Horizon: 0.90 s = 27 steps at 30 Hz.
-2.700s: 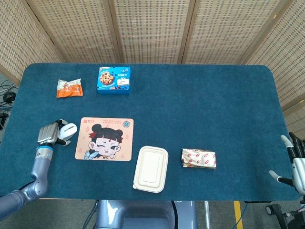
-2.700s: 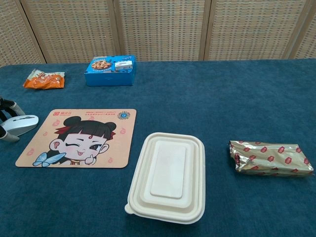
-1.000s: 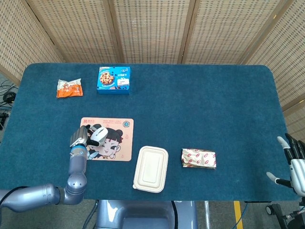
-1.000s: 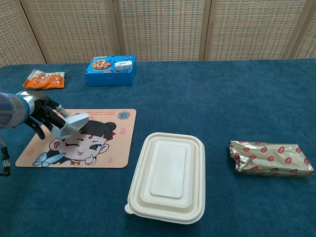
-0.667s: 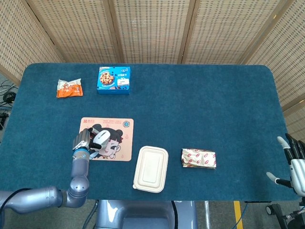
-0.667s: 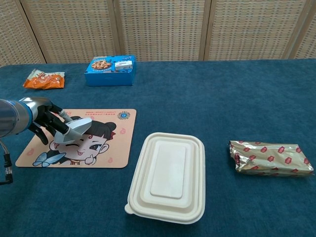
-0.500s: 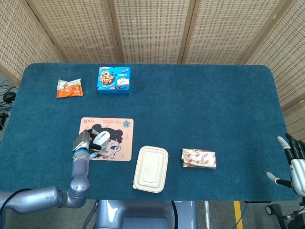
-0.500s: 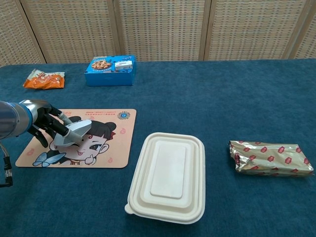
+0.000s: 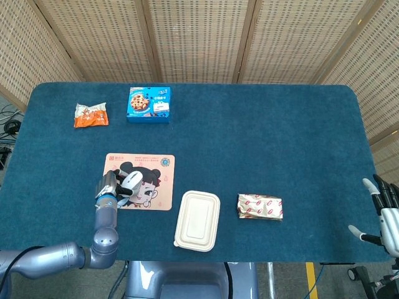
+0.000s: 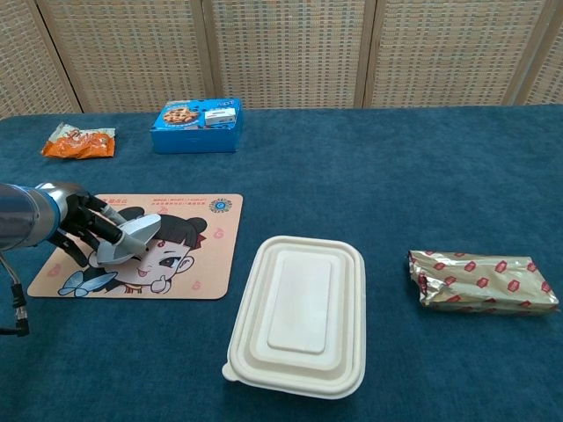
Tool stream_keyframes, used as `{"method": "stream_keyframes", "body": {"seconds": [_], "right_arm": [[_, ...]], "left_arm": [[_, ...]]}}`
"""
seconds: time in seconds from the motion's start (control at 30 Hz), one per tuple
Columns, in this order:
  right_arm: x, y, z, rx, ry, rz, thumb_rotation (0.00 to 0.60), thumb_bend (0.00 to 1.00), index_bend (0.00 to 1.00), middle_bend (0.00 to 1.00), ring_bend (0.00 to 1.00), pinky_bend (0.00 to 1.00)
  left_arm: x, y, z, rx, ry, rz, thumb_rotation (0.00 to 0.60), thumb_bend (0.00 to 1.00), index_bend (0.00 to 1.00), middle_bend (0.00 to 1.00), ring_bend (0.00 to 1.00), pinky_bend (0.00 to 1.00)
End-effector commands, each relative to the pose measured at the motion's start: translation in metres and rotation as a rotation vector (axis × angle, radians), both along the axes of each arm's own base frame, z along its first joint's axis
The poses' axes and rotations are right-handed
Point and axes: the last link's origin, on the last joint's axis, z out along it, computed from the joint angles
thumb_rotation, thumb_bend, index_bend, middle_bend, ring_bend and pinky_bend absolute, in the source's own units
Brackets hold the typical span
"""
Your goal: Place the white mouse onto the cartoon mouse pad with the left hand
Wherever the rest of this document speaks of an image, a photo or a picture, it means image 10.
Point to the cartoon girl mouse pad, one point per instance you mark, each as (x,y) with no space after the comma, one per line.
(198,264)

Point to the orange snack bag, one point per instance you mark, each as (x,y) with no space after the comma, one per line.
(81,143)

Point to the white computer mouse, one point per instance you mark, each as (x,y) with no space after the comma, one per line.
(147,224)

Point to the woven wooden folding screen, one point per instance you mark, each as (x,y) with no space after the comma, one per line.
(281,48)

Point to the beige lidded lunch box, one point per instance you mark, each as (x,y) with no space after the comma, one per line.
(299,307)

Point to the blue carpet table mat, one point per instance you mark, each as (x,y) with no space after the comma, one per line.
(374,184)

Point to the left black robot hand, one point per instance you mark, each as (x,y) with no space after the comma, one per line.
(81,211)

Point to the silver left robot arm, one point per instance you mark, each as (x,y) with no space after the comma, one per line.
(24,215)

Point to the blue cookie box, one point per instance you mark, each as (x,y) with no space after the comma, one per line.
(193,138)

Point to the gold red-print snack pack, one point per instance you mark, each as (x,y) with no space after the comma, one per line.
(479,281)

